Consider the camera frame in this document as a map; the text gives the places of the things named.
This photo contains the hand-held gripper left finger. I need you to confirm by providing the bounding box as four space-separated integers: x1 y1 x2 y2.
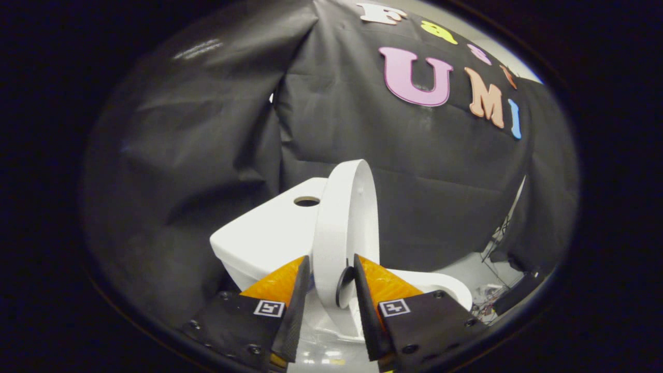
181 255 311 371

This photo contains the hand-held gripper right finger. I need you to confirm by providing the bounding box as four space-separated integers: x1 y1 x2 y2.
353 253 488 373

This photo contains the white toilet lid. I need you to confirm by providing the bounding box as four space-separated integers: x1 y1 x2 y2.
312 159 381 310

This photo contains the white toilet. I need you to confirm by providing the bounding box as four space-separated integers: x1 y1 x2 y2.
209 177 473 363

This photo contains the black floor box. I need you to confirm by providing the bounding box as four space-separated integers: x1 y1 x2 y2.
492 270 540 315

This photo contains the black backdrop cloth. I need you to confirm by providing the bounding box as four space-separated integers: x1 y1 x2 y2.
83 0 580 332

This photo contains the tangle of black cables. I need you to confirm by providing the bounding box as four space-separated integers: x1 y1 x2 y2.
474 218 518 318

